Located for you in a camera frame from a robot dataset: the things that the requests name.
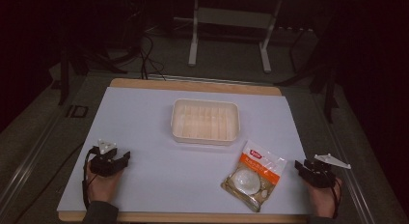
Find person's right hand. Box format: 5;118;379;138
303;177;343;219

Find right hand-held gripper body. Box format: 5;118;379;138
298;153;352;189

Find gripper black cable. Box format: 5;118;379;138
81;146;99;210
327;170;342;219

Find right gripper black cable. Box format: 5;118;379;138
327;170;342;219

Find white metal stand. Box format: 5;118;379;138
187;0;284;74

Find black tripod stand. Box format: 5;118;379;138
57;11;144;106

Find clear orange snack packet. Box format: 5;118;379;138
220;140;287;213

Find black floor bracket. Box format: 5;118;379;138
66;104;90;119

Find person's left hand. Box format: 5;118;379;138
85;162;124;204

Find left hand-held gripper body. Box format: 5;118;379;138
86;138;127;178

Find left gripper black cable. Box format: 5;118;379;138
81;146;99;210

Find white table mat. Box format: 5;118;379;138
57;86;314;216

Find black floor cables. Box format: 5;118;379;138
138;34;168;82

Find white plastic basket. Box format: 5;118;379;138
170;98;241;147

